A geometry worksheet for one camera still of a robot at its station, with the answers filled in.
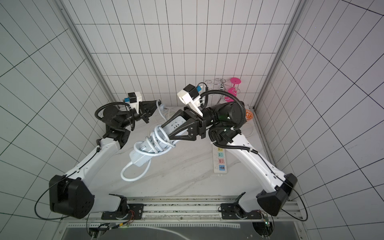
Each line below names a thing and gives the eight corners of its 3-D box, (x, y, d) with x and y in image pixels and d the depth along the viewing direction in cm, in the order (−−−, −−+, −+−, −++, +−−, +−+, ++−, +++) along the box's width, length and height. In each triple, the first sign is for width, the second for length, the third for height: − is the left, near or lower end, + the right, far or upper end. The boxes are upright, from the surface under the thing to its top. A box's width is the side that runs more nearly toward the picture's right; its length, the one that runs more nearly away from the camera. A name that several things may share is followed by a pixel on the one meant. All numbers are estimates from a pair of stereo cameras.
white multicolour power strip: (213, 173, 87) (214, 171, 85) (211, 146, 98) (211, 144, 96) (227, 173, 87) (228, 171, 85) (223, 146, 98) (224, 144, 96)
